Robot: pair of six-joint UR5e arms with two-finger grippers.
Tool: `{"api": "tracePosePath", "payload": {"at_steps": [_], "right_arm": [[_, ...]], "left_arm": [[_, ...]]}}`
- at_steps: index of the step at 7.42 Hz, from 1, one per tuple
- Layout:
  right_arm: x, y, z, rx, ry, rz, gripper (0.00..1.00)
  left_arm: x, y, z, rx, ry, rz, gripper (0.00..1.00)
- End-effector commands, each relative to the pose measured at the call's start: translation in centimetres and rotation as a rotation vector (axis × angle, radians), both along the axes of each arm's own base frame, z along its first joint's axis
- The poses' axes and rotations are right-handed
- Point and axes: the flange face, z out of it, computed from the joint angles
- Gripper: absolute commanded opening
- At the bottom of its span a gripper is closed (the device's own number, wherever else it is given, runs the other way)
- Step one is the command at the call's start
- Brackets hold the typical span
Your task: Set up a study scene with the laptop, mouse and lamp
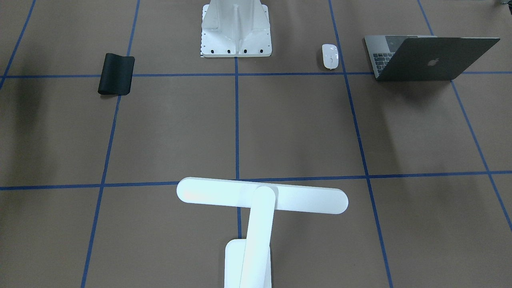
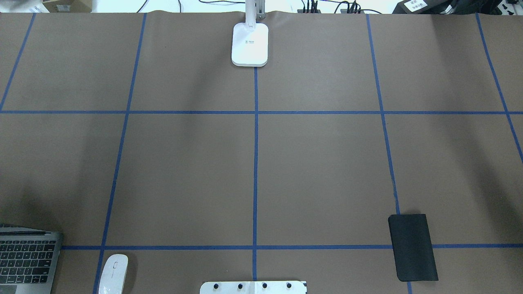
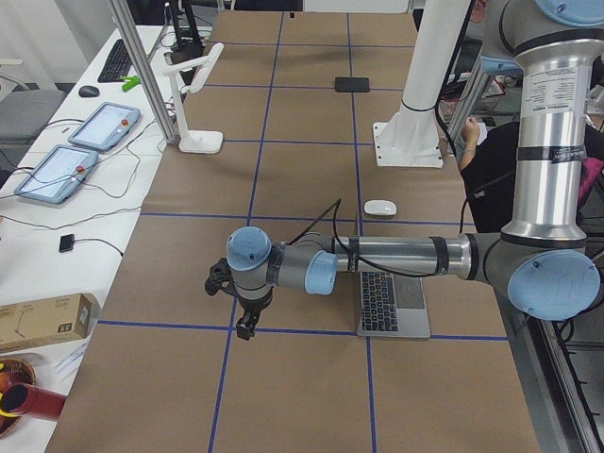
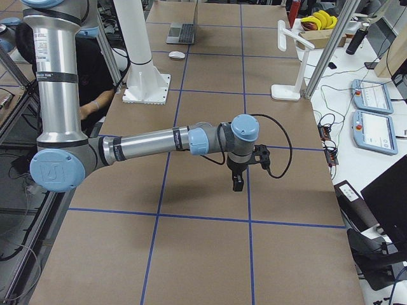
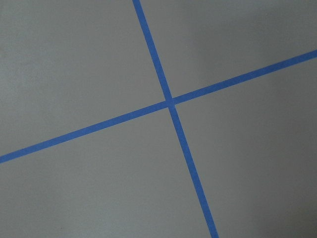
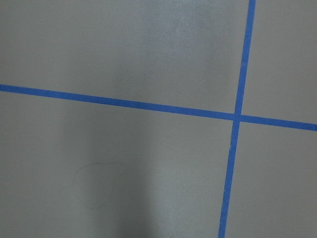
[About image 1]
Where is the grey laptop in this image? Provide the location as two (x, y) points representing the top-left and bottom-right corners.
(364, 35), (500, 82)

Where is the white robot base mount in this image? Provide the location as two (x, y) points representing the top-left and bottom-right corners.
(200, 0), (272, 57)

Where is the white computer mouse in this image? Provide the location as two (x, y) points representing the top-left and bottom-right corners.
(322, 44), (340, 70)

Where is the black mouse pad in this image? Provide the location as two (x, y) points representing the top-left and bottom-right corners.
(98, 53), (135, 96)

